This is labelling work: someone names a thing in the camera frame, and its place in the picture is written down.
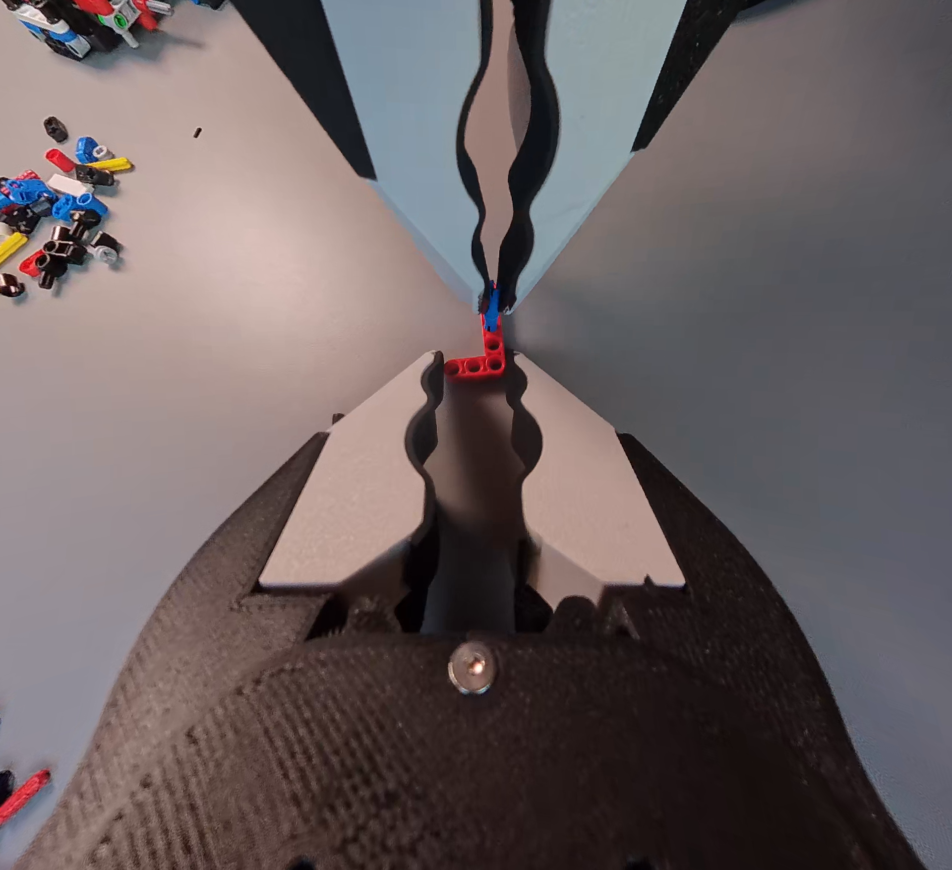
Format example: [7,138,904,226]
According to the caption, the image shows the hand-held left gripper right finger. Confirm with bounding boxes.
[504,351,687,603]

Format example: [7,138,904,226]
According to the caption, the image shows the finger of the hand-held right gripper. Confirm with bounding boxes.
[295,0,495,309]
[497,0,720,314]

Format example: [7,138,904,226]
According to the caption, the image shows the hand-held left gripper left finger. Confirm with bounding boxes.
[257,351,447,599]

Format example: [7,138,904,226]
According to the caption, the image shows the red angled lego beam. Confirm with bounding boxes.
[444,312,508,382]

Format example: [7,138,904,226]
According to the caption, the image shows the single blue lego pin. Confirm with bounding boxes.
[479,282,505,354]

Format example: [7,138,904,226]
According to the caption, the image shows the pile of mixed lego pieces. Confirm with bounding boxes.
[0,135,135,300]

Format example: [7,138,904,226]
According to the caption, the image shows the pile of blue lego pins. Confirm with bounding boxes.
[0,714,53,828]

